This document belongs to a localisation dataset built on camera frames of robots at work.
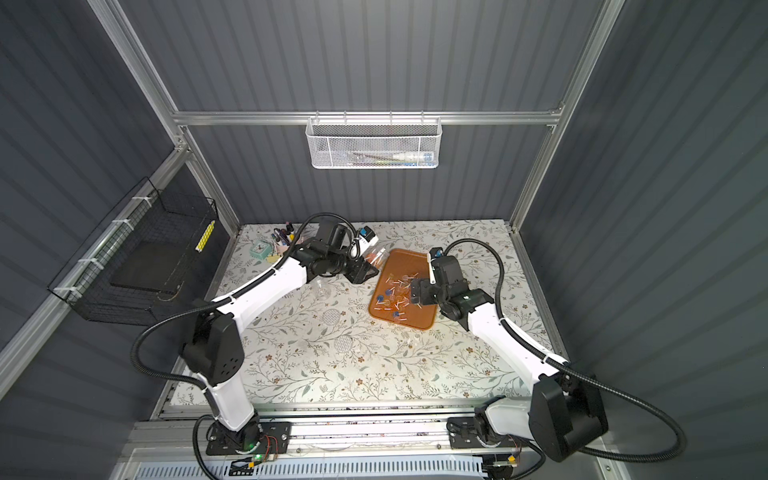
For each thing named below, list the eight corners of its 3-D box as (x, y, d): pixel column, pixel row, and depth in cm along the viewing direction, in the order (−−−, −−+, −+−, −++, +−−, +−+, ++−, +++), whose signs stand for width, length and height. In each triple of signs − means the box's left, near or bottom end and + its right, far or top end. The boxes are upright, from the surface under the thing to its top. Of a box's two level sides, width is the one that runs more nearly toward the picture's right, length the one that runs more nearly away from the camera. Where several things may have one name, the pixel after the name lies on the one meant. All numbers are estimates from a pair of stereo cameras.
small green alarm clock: (250, 259, 113) (247, 255, 111) (256, 244, 118) (253, 240, 116) (268, 259, 113) (265, 255, 111) (273, 244, 118) (271, 240, 116)
